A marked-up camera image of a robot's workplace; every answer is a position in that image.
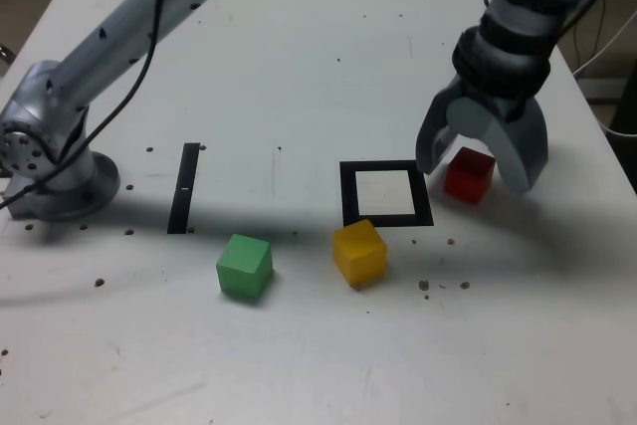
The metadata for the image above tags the white cable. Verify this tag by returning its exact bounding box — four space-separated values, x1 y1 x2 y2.
594 106 637 137
571 11 637 77

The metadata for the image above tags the grey cable duct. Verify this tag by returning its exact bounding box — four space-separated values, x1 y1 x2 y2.
576 77 632 104

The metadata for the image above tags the red cube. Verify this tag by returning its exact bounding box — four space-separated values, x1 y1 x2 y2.
443 146 497 206

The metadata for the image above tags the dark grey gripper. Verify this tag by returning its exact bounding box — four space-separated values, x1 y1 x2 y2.
415 77 550 194

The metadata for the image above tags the green cube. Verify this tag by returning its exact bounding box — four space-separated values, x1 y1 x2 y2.
215 233 275 305

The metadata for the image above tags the black stand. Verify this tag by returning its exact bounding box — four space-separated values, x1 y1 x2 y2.
609 59 637 136

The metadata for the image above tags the black tape square outline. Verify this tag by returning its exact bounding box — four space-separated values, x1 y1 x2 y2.
339 159 435 229

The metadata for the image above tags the yellow cube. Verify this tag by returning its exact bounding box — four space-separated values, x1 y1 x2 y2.
331 219 388 288

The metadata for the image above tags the black tape strip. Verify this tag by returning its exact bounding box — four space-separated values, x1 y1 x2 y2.
166 142 201 236

